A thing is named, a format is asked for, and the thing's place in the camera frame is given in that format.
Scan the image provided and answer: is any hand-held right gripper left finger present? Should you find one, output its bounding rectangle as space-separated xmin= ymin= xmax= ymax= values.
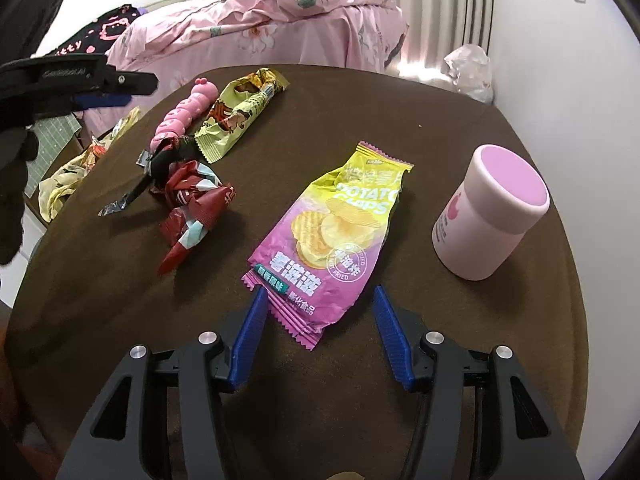
xmin=55 ymin=287 xmax=271 ymax=480

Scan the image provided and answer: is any pink floral quilt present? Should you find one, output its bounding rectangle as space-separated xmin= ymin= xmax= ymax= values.
xmin=107 ymin=0 xmax=408 ymax=111

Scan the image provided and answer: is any yellow plastic bag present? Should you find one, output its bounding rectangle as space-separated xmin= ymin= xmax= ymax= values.
xmin=39 ymin=107 xmax=143 ymax=221

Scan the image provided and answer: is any black garment with pink print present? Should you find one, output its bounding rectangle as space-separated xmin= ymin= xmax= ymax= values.
xmin=42 ymin=5 xmax=143 ymax=58

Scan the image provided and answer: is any pink yellow potato chips bag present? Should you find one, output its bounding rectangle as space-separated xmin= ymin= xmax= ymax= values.
xmin=242 ymin=141 xmax=415 ymax=350

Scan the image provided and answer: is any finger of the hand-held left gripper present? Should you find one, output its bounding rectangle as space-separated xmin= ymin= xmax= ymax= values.
xmin=72 ymin=71 xmax=158 ymax=110

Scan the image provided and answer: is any pink white bottle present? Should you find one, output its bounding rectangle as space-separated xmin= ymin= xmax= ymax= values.
xmin=432 ymin=144 xmax=551 ymax=281

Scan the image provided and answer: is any red gold wrapper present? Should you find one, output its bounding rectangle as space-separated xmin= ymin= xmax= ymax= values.
xmin=82 ymin=142 xmax=108 ymax=166

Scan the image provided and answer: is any black silver wrapper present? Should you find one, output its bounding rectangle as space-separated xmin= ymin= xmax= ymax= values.
xmin=98 ymin=135 xmax=201 ymax=217

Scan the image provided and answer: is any green gridded mat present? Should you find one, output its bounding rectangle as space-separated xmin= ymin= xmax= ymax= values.
xmin=25 ymin=110 xmax=83 ymax=196

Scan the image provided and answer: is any pink caterpillar toy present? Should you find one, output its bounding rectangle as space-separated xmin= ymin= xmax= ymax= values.
xmin=152 ymin=77 xmax=218 ymax=153

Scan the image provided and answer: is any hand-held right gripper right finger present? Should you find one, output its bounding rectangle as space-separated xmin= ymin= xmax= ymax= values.
xmin=372 ymin=285 xmax=586 ymax=480

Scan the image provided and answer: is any dark red wrapper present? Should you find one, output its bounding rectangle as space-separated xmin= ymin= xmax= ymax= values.
xmin=159 ymin=160 xmax=237 ymax=276

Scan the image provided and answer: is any yellow green snack wrapper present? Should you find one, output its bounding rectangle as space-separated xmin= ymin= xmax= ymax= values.
xmin=194 ymin=68 xmax=290 ymax=163

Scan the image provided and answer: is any white plastic bag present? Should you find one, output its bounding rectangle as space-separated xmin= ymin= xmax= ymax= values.
xmin=444 ymin=44 xmax=496 ymax=105

